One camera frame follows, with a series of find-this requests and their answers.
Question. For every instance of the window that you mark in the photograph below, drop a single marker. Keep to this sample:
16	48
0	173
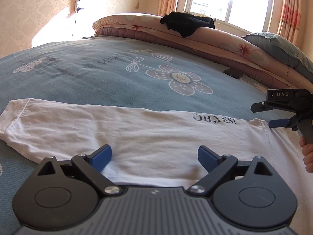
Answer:
232	0

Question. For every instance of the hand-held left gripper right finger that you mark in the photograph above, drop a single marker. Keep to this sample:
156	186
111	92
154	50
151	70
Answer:
207	158

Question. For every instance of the person's right hand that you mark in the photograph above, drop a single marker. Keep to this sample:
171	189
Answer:
308	156

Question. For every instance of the folded pink floral quilt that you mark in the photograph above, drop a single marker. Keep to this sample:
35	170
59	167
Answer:
232	46

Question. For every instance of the black phone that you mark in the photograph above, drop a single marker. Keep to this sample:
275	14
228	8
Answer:
234	73

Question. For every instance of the black garment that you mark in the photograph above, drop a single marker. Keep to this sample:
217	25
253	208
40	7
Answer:
185	23

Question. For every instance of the blue floral bed sheet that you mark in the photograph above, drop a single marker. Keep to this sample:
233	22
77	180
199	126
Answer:
85	73

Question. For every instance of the white power strip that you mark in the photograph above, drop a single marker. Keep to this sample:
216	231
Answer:
78	2

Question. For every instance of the plump blue-grey pillow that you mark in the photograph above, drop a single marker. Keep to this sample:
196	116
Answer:
281	46

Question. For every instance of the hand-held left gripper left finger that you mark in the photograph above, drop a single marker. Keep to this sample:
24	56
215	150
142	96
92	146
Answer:
101	157

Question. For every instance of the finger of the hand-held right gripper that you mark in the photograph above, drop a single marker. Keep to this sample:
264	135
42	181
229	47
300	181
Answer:
277	123
260	107

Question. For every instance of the white printed t-shirt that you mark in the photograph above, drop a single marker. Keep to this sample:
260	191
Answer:
146	132

